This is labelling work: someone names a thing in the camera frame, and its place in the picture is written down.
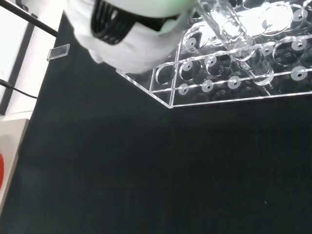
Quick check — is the clear plastic test tube rack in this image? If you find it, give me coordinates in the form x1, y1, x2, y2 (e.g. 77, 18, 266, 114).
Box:
116, 0, 312, 109

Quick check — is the pale box with red button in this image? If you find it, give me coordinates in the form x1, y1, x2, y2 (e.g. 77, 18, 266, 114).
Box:
0, 118, 31, 203

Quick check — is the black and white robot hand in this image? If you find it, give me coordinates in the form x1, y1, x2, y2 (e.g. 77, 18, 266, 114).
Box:
62, 0, 199, 74

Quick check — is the black bench cloth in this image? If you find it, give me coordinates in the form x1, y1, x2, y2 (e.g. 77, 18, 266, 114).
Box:
0, 11, 312, 234

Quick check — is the thin black cable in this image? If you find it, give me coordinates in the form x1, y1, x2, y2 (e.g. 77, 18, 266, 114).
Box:
0, 78, 39, 99

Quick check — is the black tripod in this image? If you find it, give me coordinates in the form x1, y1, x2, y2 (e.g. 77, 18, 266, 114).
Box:
0, 0, 59, 37

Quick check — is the small clear cloth clip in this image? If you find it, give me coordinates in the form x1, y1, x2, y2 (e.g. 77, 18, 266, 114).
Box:
47, 43, 71, 61

